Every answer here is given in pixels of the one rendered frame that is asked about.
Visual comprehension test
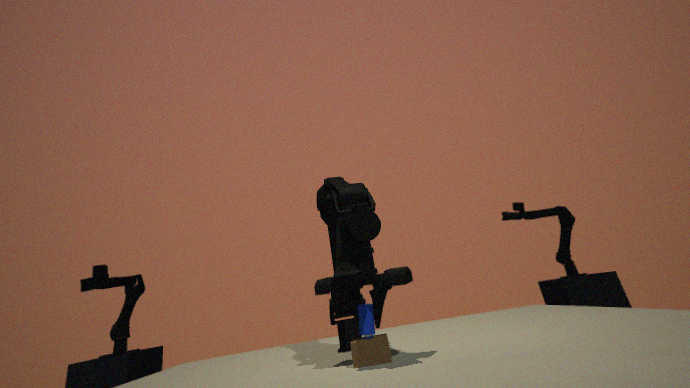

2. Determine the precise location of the brown wooden block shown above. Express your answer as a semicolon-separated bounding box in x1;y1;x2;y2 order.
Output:
350;333;392;368

